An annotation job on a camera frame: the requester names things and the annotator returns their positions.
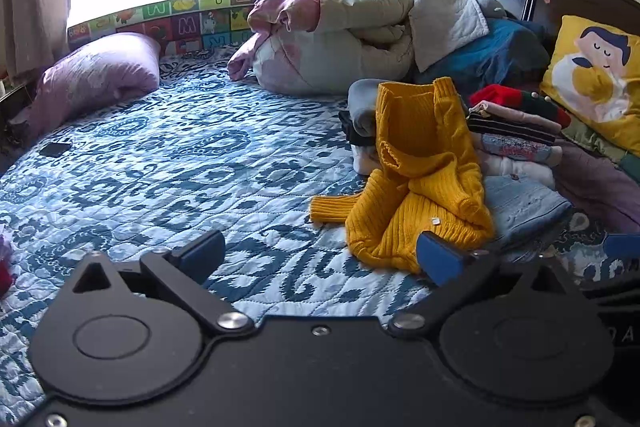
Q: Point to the white folded garment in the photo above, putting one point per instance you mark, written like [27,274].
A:
[520,169]
[365,159]

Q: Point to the blue patterned bedspread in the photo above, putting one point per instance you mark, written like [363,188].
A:
[200,167]

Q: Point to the colourful alphabet foam mat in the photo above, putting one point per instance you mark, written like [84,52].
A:
[185,27]

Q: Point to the red cloth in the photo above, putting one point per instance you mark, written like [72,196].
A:
[4,277]

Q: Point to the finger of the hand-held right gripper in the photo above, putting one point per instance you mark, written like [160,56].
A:
[622,249]

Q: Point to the white pink rolled duvet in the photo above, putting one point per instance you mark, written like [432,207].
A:
[340,52]

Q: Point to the black striped folded garment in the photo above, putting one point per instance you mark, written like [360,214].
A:
[505,129]

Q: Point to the green cushion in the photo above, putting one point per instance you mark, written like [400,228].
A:
[595,137]

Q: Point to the purple pillow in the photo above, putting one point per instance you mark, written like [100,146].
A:
[95,72]

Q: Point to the purple blanket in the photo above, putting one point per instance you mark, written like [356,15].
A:
[600,187]

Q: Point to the grey cloth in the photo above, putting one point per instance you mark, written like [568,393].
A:
[492,7]

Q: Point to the light blue folded garment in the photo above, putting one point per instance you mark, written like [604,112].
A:
[525,207]

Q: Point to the floral folded garment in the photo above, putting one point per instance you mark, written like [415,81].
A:
[515,149]

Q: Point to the grey folded garment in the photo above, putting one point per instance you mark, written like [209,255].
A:
[362,102]

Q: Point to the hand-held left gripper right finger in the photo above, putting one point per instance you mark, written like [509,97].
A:
[440,259]

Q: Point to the black phone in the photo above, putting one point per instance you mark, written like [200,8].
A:
[55,148]

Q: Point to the yellow knit sweater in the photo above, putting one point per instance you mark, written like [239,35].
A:
[425,187]

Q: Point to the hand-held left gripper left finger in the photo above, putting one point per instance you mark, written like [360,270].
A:
[202,254]

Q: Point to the yellow cartoon cushion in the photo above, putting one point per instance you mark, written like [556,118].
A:
[575,77]

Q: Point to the dark bedside desk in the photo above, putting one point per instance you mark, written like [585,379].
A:
[15,107]

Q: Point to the dark blue blanket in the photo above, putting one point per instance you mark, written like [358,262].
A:
[500,52]

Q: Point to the stack of folded clothes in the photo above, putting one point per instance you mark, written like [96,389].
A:
[505,97]

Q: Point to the pink folded garment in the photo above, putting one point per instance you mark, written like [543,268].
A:
[520,117]

